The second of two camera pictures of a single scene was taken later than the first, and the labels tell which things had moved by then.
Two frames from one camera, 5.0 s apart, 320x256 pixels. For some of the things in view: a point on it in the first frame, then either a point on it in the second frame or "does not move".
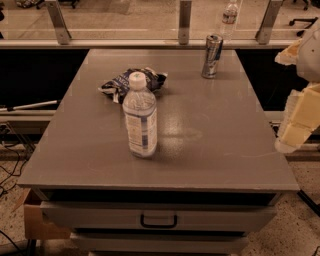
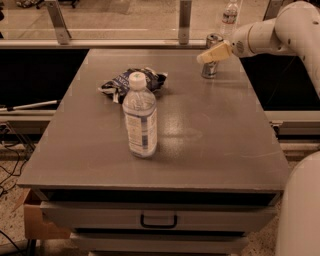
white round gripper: (310, 60) -> (240, 43)
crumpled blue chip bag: (120, 84) does not move
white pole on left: (29, 105) does not move
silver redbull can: (213, 54) does not move
